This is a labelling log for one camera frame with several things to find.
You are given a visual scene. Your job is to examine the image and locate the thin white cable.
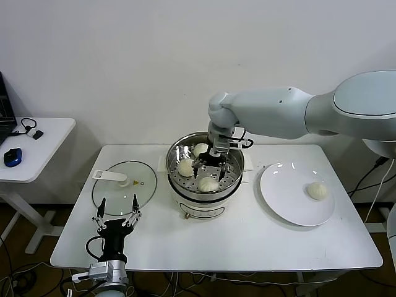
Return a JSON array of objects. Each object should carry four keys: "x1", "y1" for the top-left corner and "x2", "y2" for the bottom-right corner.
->
[{"x1": 364, "y1": 160, "x2": 396, "y2": 225}]

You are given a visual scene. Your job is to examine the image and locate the white electric cooker base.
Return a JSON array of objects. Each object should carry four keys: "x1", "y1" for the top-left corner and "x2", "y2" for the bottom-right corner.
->
[{"x1": 156, "y1": 140, "x2": 255, "y2": 221}]

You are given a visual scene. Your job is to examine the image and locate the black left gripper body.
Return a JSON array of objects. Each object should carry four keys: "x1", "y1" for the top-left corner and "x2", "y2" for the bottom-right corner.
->
[{"x1": 100, "y1": 218, "x2": 135, "y2": 263}]

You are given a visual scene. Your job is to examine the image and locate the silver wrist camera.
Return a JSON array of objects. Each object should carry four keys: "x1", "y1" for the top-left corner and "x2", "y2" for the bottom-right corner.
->
[
  {"x1": 212, "y1": 135, "x2": 232, "y2": 155},
  {"x1": 72, "y1": 262, "x2": 110, "y2": 283}
]

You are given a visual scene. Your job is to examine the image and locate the black laptop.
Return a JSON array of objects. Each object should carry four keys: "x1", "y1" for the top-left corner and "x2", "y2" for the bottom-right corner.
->
[{"x1": 0, "y1": 71, "x2": 18, "y2": 146}]

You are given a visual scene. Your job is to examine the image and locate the white steamed baozi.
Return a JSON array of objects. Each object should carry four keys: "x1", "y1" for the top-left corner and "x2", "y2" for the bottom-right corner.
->
[
  {"x1": 306, "y1": 181, "x2": 329, "y2": 201},
  {"x1": 197, "y1": 176, "x2": 220, "y2": 194},
  {"x1": 177, "y1": 158, "x2": 196, "y2": 178},
  {"x1": 192, "y1": 142, "x2": 209, "y2": 158}
]

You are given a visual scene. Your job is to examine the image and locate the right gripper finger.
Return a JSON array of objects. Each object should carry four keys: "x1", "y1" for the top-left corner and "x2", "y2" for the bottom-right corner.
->
[
  {"x1": 191, "y1": 158, "x2": 207, "y2": 179},
  {"x1": 218, "y1": 161, "x2": 233, "y2": 184}
]

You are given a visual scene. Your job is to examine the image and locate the stainless steel steamer basket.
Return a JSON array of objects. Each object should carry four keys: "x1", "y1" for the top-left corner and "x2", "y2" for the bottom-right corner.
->
[{"x1": 166, "y1": 132, "x2": 244, "y2": 199}]

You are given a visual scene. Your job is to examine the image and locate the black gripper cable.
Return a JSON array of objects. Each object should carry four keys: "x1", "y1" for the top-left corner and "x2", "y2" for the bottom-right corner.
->
[
  {"x1": 230, "y1": 127, "x2": 255, "y2": 150},
  {"x1": 85, "y1": 236, "x2": 105, "y2": 261}
]

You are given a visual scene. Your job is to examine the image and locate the black cable with plug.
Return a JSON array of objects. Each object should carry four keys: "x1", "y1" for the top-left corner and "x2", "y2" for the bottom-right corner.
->
[{"x1": 346, "y1": 156, "x2": 392, "y2": 197}]

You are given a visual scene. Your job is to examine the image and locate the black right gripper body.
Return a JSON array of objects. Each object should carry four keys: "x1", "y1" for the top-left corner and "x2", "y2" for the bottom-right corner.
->
[{"x1": 197, "y1": 149, "x2": 231, "y2": 166}]

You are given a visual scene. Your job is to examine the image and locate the blue computer mouse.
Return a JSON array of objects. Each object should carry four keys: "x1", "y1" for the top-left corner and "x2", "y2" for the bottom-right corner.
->
[{"x1": 2, "y1": 148, "x2": 24, "y2": 168}]

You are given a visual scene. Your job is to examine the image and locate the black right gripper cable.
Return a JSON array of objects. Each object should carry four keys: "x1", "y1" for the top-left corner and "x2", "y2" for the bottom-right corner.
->
[{"x1": 230, "y1": 127, "x2": 255, "y2": 150}]

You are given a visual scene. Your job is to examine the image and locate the glass lid with white handle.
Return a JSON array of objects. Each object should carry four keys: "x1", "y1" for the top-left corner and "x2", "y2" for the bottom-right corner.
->
[{"x1": 92, "y1": 160, "x2": 158, "y2": 217}]

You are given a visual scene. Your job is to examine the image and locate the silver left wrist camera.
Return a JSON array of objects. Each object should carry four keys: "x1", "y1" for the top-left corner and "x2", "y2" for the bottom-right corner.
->
[{"x1": 72, "y1": 262, "x2": 110, "y2": 283}]

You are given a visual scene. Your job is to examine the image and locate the white table leg frame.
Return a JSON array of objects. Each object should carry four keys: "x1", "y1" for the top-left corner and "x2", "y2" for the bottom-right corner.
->
[{"x1": 295, "y1": 271, "x2": 343, "y2": 297}]

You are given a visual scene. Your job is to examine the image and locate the tangled floor cables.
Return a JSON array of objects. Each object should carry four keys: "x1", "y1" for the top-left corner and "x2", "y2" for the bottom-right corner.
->
[
  {"x1": 128, "y1": 272, "x2": 295, "y2": 297},
  {"x1": 0, "y1": 236, "x2": 74, "y2": 297}
]

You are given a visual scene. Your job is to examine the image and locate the small white side table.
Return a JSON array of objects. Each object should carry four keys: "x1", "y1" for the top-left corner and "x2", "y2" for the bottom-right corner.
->
[{"x1": 0, "y1": 117, "x2": 77, "y2": 256}]

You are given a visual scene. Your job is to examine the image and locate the round white plate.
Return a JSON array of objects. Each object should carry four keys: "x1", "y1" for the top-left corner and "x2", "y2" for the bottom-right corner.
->
[{"x1": 259, "y1": 161, "x2": 336, "y2": 227}]

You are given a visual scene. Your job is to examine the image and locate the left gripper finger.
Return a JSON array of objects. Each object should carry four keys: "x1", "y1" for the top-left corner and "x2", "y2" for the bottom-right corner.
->
[
  {"x1": 122, "y1": 193, "x2": 143, "y2": 226},
  {"x1": 90, "y1": 198, "x2": 108, "y2": 232}
]

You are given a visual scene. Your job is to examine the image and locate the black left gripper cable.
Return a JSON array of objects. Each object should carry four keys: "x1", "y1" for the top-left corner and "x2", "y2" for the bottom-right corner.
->
[{"x1": 85, "y1": 236, "x2": 105, "y2": 261}]

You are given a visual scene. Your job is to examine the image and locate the black cord with white dongle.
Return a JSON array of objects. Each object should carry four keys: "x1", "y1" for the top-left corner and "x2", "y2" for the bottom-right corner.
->
[{"x1": 11, "y1": 118, "x2": 38, "y2": 138}]

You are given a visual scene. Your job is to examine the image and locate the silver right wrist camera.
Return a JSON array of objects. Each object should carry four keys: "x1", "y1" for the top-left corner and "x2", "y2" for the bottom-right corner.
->
[{"x1": 212, "y1": 135, "x2": 232, "y2": 155}]

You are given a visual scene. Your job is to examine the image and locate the white furniture foot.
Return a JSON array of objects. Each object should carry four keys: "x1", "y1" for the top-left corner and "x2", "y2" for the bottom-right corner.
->
[{"x1": 364, "y1": 206, "x2": 391, "y2": 234}]

